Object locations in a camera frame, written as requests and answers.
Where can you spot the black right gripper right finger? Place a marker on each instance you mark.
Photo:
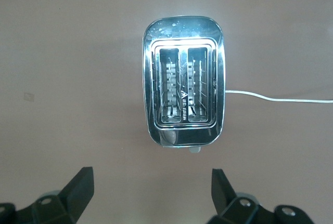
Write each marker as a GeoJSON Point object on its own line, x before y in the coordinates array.
{"type": "Point", "coordinates": [223, 195]}

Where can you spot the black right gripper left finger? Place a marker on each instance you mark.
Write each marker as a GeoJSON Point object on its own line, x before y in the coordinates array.
{"type": "Point", "coordinates": [75, 192]}

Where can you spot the silver two-slot toaster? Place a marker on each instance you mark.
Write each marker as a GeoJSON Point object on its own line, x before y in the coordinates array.
{"type": "Point", "coordinates": [182, 135]}

